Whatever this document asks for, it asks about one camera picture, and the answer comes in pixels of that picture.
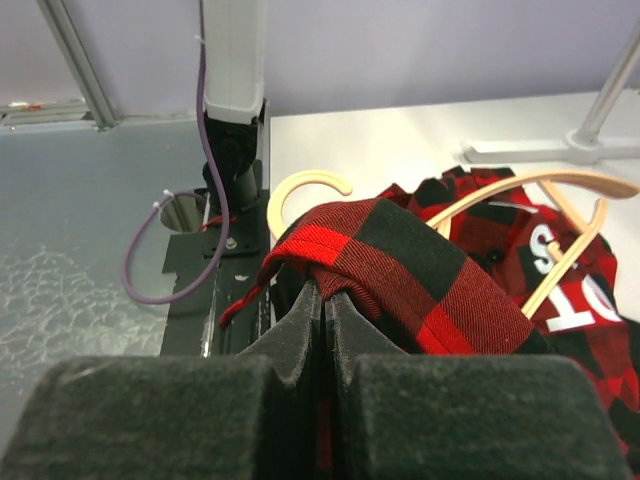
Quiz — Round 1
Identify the red black plaid shirt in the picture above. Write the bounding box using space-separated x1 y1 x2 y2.
219 170 639 470

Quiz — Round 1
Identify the white clothes rack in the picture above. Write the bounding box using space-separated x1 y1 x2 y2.
462 27 639 166

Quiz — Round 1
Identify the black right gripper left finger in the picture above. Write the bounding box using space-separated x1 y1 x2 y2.
1 283 321 479

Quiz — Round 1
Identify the cream plastic hanger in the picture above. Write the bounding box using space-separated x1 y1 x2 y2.
266 170 639 318

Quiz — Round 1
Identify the aluminium front rail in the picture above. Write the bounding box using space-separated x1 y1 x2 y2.
1 1 199 120

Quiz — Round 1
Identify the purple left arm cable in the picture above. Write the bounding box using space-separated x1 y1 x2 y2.
122 0 232 305

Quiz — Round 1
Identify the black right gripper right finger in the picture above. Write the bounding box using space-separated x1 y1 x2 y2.
325 294 632 479

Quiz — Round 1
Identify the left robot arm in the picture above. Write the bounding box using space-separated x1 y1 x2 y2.
201 0 268 213

